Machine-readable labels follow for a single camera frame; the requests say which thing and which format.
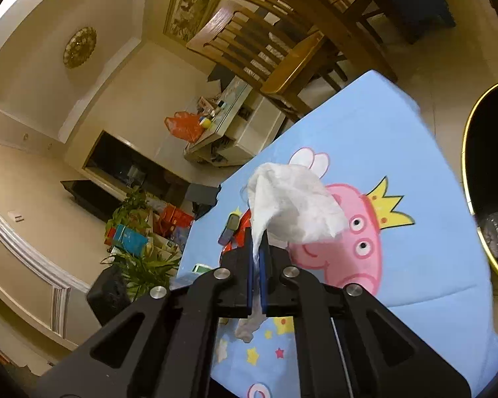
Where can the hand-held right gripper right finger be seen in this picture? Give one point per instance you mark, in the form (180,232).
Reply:
(264,277)

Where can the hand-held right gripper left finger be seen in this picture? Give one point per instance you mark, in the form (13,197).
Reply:
(249,277)

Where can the white tissue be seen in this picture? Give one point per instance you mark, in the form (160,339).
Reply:
(290,207)

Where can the black bin with gold rim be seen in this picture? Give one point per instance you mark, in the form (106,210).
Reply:
(489,153)

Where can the red cardboard box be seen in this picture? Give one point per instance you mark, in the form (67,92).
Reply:
(174,219)

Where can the green potted plant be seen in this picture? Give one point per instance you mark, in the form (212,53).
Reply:
(128,211)
(149,269)

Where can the blue cardboard box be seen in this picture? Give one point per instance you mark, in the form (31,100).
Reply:
(130,238)

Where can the white coffee table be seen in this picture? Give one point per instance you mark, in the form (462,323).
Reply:
(249,137)

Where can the black rounded box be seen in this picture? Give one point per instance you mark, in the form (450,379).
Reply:
(108,296)

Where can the blue cartoon printed tablecloth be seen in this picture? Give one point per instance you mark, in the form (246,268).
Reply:
(419,265)

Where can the orange plastic bag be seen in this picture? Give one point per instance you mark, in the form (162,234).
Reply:
(182,126)

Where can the black television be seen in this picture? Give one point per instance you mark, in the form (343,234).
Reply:
(116,157)

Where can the wooden dining table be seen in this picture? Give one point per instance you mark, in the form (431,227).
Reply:
(357,29)

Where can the gold framed scenic painting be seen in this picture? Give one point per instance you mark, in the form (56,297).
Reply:
(195,0)

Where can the round gold ceiling lamp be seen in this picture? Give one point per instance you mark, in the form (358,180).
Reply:
(79,47)

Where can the blue plastic stool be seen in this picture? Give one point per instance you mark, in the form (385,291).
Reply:
(406,4)

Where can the white wall fixture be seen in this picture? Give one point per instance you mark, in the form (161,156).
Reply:
(16,216)

